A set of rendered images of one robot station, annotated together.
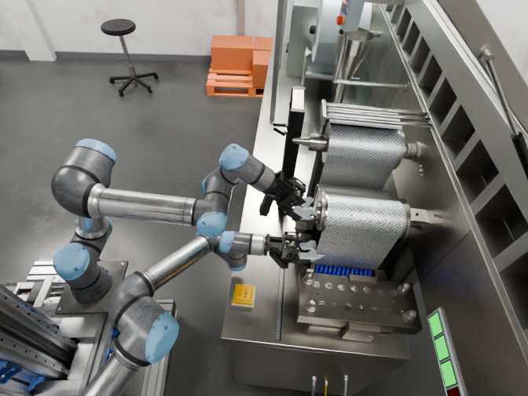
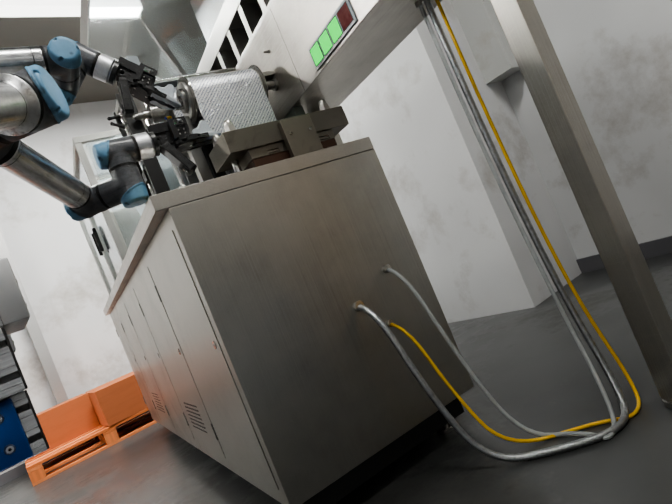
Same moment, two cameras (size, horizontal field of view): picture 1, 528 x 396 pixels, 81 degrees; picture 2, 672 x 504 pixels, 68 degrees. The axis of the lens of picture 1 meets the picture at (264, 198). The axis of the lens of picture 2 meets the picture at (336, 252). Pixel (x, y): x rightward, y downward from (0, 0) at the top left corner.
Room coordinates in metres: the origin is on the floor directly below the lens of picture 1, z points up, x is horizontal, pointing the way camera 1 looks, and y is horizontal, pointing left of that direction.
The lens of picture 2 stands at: (-0.84, 0.42, 0.59)
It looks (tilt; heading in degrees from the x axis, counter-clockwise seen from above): 1 degrees up; 328
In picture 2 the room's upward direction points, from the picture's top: 23 degrees counter-clockwise
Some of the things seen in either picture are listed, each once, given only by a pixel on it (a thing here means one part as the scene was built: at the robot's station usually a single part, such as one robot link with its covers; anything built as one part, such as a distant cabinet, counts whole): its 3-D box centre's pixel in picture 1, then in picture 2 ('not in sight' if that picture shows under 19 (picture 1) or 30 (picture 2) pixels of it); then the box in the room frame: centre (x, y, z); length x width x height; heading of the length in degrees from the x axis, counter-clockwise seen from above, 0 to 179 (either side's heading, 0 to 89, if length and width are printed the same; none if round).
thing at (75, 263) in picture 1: (76, 263); not in sight; (0.51, 0.67, 0.98); 0.13 x 0.12 x 0.14; 179
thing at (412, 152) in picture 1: (406, 151); not in sight; (0.86, -0.49, 1.34); 0.07 x 0.07 x 0.07; 88
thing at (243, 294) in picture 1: (243, 294); not in sight; (0.47, 0.05, 0.91); 0.07 x 0.07 x 0.02; 88
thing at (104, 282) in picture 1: (88, 280); not in sight; (0.51, 0.67, 0.87); 0.15 x 0.15 x 0.10
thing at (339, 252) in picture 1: (350, 254); (243, 124); (0.56, -0.31, 1.11); 0.23 x 0.01 x 0.18; 88
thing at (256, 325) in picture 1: (312, 129); (186, 260); (1.56, -0.26, 0.88); 2.52 x 0.66 x 0.04; 178
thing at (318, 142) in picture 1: (317, 142); (158, 112); (0.88, -0.18, 1.34); 0.06 x 0.06 x 0.06; 88
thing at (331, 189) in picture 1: (350, 203); not in sight; (0.74, -0.32, 1.18); 0.26 x 0.12 x 0.12; 88
